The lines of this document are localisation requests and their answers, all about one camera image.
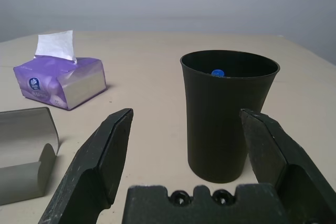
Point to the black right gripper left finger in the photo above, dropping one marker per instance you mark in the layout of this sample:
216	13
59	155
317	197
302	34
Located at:
89	166

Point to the blue capped pen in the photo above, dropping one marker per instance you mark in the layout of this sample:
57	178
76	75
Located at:
217	72

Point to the flat white tissue sheet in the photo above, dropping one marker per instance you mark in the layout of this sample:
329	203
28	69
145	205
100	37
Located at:
55	45

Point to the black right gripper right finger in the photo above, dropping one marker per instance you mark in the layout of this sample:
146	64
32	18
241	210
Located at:
294	161

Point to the purple tissue pack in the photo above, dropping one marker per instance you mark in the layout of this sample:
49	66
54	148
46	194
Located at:
52	77

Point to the black plastic cup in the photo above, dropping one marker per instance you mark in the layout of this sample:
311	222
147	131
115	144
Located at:
210	129

